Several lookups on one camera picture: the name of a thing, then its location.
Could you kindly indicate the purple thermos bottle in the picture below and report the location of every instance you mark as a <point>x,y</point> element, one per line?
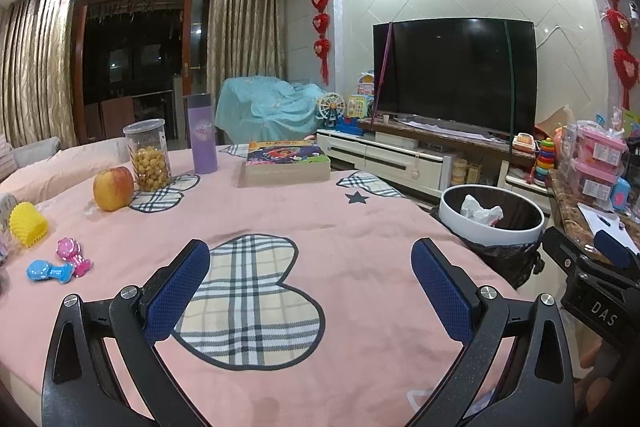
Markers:
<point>202,142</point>

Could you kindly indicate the pink toy rattle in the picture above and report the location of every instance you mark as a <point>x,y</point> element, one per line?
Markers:
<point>70,252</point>

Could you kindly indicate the light blue cloth cover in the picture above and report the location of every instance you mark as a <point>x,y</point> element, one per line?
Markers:
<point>270,107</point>

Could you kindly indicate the pink covered sofa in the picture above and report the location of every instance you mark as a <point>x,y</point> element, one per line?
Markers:
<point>60,167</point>

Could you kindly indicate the black flat television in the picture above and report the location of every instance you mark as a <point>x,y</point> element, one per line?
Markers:
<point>450,77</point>

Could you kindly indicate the brown cardboard box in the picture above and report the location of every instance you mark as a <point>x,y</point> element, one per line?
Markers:
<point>550,127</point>

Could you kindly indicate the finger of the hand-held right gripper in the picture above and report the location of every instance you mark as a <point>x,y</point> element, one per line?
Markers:
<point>567,252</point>
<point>617,249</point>

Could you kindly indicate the brown marble table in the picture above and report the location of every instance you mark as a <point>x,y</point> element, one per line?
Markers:
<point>565,202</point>

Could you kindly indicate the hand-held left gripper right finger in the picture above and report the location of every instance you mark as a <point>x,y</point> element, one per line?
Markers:
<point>445,292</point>

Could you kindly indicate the red yellow apple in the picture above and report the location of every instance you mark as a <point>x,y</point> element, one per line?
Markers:
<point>114,189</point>

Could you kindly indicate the stack of yellow bowls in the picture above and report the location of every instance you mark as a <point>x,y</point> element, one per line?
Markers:
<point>460,172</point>

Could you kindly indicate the colourful puzzle box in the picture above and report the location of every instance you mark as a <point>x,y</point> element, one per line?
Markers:
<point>285,154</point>

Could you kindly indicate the toy ferris wheel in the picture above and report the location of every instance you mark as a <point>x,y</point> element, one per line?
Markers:
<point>331,109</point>

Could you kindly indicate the colourful toy playset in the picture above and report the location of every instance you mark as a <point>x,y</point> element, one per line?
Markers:
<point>361,99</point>

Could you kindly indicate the blue plastic toy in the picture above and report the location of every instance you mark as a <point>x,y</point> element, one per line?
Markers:
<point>621,194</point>

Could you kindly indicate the striped cushion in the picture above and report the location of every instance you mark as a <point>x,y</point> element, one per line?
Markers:
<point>6,159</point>

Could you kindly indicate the white tv cabinet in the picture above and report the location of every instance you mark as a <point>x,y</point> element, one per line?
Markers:
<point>390,154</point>

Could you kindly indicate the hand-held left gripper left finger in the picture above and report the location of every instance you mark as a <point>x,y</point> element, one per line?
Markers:
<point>175,292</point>

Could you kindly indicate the blue toy rattle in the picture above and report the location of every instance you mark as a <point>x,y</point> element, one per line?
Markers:
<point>42,269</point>

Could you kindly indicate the pink storage box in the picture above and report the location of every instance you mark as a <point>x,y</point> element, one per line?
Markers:
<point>595,182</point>
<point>602,147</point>

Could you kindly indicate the white tissue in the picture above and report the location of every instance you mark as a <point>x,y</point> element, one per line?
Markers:
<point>477,209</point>

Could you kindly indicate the toy telephone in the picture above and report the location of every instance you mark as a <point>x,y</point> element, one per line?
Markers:
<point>524,143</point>

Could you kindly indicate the white paper sheet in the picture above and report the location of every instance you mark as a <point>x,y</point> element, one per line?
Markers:
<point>592,213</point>

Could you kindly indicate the wooden framed glass door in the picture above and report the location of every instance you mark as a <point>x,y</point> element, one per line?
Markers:
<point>130,57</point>

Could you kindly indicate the clear jar of snack balls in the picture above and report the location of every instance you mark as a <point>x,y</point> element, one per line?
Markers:
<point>147,167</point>

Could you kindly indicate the yellow foam fruit net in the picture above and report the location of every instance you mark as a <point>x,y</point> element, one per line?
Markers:
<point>27,224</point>

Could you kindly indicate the beige patterned curtain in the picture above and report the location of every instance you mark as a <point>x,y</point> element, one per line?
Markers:
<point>245,37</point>
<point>35,67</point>

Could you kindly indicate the white trash bin black liner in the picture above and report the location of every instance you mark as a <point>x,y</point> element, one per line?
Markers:
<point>452,217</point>

